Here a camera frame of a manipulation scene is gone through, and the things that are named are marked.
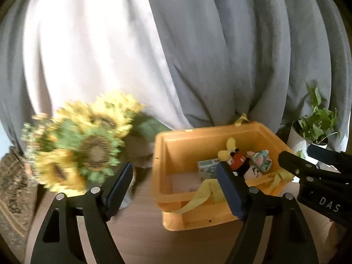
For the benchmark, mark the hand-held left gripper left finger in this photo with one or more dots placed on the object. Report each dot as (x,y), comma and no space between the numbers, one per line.
(118,195)

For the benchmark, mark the green plant in white pot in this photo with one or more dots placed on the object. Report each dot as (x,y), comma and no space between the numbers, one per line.
(298,140)

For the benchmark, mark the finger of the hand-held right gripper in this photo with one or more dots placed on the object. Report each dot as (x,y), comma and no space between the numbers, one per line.
(332,158)
(297,166)

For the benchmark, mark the grey ribbed vase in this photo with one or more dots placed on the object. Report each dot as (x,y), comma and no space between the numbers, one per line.
(128,200)

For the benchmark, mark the small patterned box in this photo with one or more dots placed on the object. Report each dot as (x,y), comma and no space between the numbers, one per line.
(206,169)

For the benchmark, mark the pale pink curtain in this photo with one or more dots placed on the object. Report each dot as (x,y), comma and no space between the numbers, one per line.
(96,46)

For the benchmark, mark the artificial sunflower bouquet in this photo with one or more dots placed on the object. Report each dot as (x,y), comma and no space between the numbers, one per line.
(93,148)

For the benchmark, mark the grey curtain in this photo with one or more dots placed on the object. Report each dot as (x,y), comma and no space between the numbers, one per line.
(247,46)

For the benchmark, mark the small pastel plush toy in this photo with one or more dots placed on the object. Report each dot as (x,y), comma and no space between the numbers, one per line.
(261,161)

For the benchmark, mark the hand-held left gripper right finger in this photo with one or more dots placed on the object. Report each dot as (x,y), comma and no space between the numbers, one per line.
(231,195)

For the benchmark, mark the black mouse plush toy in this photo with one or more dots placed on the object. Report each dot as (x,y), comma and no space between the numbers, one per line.
(238,158)

